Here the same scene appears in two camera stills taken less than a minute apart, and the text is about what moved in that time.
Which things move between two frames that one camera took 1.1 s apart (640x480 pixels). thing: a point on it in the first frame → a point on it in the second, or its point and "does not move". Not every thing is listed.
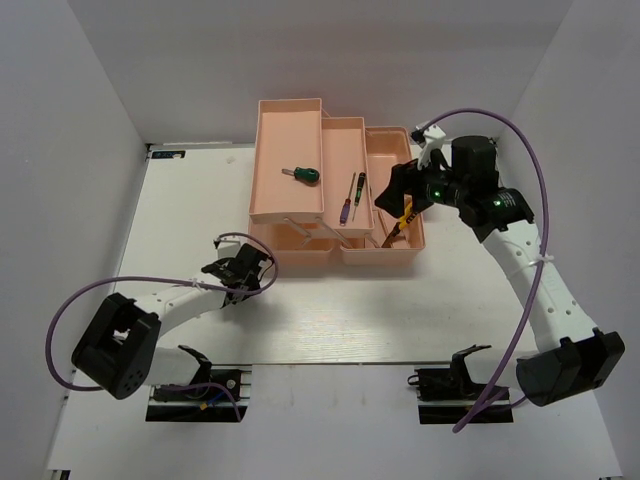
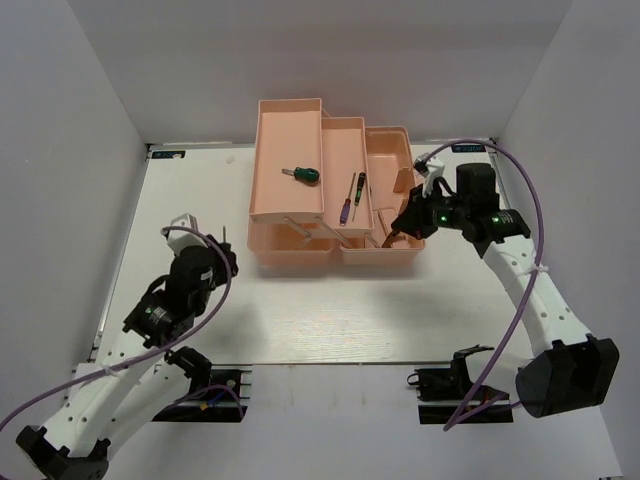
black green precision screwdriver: (358, 194) does not move
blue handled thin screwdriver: (347, 205) does not move
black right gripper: (406, 179) → (413, 220)
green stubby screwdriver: (308, 176) does not move
